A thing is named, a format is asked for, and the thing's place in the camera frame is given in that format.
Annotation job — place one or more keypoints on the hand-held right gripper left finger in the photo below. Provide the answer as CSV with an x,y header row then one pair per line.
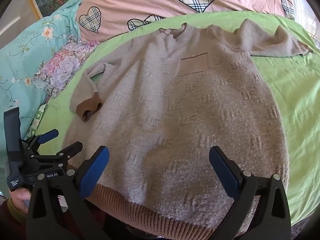
x,y
94,172

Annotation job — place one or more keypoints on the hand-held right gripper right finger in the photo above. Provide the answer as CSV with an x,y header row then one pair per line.
x,y
225,173

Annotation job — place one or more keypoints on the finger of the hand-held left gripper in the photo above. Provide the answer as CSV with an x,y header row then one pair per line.
x,y
72,148
48,135

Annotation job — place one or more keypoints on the grey-beige towel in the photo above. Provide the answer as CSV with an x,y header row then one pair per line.
x,y
175,110

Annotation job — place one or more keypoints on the person's left forearm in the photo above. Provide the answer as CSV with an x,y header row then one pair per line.
x,y
11,222

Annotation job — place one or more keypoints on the person's left hand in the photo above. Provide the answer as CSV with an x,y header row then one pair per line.
x,y
22,198

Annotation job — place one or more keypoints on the green patterned cloth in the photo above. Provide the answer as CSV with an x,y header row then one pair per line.
x,y
37,118

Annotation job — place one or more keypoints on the purple floral cloth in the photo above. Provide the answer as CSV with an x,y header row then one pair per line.
x,y
62,65

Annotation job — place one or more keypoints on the teal floral pillow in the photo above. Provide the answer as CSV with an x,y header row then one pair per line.
x,y
27,55

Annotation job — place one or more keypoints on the green blanket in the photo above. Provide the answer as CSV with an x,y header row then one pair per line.
x,y
295,87

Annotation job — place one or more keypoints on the pink quilt with plaid hearts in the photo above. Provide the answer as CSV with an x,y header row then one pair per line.
x,y
155,2

